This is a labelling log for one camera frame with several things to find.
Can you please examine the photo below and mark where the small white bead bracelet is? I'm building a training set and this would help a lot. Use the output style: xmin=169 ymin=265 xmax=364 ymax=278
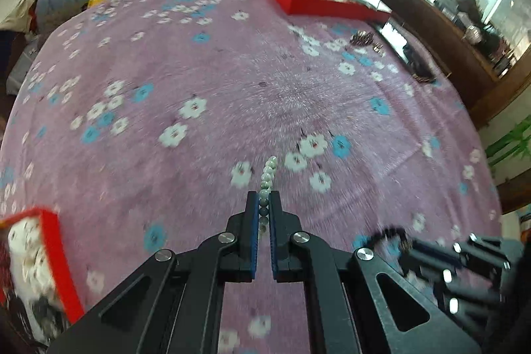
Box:
xmin=257 ymin=156 xmax=279 ymax=234

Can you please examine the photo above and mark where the red shallow box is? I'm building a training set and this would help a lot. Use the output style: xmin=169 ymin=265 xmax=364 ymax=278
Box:
xmin=0 ymin=206 xmax=86 ymax=338

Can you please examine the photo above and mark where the purple floral blanket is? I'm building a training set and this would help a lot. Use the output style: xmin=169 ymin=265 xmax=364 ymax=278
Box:
xmin=0 ymin=0 xmax=504 ymax=354

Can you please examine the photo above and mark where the small brown hair clip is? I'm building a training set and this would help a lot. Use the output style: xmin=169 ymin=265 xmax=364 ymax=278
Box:
xmin=350 ymin=30 xmax=374 ymax=47

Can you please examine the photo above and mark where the green plant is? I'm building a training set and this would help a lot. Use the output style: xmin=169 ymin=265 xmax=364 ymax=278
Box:
xmin=485 ymin=121 xmax=531 ymax=168

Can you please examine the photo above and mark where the white floral scrunchie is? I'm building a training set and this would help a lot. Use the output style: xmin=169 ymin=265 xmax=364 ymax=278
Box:
xmin=6 ymin=215 xmax=63 ymax=315

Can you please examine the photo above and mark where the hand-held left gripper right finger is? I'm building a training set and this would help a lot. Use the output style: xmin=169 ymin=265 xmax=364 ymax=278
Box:
xmin=267 ymin=190 xmax=484 ymax=354

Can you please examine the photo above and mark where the grey patterned pillow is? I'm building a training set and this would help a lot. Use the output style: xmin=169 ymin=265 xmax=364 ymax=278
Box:
xmin=6 ymin=36 xmax=44 ymax=95

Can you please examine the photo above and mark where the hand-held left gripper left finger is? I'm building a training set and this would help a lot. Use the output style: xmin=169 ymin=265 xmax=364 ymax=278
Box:
xmin=47 ymin=190 xmax=259 ymax=354

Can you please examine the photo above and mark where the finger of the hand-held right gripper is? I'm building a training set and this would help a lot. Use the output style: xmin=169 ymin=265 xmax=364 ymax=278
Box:
xmin=398 ymin=238 xmax=471 ymax=269
xmin=404 ymin=267 xmax=502 ymax=315

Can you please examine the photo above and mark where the gold black bead strand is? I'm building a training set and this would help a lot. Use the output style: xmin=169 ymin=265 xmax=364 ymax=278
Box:
xmin=365 ymin=227 xmax=416 ymax=255

